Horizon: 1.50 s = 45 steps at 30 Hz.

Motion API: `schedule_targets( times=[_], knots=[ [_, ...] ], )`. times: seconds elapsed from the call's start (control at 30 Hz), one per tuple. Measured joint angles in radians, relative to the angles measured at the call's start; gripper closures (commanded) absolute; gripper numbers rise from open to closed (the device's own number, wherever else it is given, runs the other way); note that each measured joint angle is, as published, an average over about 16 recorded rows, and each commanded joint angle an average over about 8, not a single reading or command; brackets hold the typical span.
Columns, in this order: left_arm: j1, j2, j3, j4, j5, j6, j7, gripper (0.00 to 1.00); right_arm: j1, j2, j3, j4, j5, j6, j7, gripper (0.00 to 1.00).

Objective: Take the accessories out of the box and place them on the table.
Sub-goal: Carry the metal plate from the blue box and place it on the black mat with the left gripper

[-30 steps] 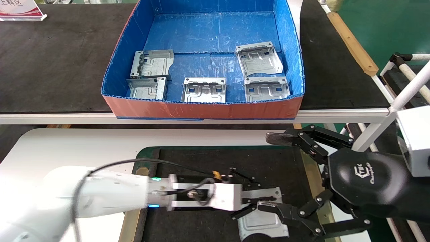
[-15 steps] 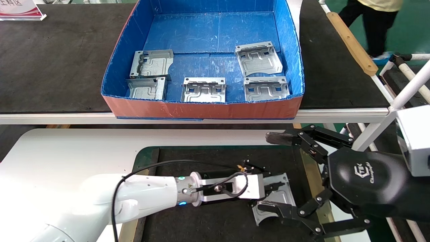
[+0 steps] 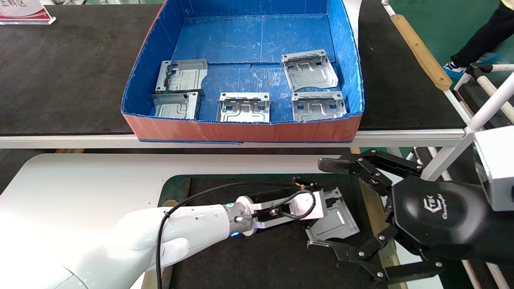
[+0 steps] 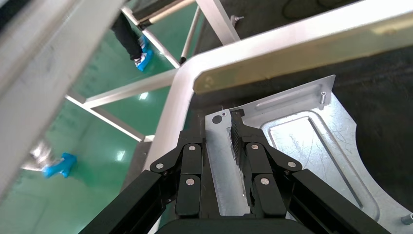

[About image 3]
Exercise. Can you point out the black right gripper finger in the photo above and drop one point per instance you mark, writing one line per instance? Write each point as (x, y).
(373, 168)
(361, 261)

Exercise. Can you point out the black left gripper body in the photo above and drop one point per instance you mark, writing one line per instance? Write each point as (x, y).
(273, 196)

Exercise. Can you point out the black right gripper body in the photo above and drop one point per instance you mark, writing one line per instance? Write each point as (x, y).
(441, 220)

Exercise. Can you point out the silver stamped metal bracket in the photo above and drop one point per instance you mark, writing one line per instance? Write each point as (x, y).
(186, 76)
(317, 108)
(245, 108)
(337, 222)
(172, 108)
(309, 72)

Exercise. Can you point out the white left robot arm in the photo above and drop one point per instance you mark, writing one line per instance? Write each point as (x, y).
(192, 228)

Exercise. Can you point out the blue cardboard tray box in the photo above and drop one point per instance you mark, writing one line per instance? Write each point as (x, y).
(241, 130)

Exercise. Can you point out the brass edge strip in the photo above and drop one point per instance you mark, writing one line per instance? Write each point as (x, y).
(371, 204)
(172, 203)

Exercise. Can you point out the black work mat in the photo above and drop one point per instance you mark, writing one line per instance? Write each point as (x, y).
(281, 257)

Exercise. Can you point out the dark green base mat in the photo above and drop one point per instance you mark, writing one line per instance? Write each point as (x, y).
(170, 186)

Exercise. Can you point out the black rack shelf mat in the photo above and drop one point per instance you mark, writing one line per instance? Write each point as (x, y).
(472, 102)

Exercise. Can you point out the long wooden strip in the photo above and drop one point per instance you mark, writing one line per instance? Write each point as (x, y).
(421, 52)

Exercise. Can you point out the person with black trousers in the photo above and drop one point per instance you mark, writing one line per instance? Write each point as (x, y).
(482, 40)

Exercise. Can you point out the large black bench mat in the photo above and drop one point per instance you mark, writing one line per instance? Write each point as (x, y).
(60, 72)

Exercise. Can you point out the red white sign board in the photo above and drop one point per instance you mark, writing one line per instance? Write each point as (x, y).
(24, 14)

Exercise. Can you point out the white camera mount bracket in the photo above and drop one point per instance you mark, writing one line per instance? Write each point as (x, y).
(263, 208)

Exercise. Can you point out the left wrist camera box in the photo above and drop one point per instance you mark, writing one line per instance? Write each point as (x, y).
(319, 204)

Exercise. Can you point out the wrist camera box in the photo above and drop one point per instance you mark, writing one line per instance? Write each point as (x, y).
(498, 168)
(319, 204)

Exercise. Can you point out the white tube rack frame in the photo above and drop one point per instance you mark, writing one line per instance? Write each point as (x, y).
(447, 154)

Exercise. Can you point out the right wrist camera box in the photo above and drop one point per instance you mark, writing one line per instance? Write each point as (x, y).
(498, 168)

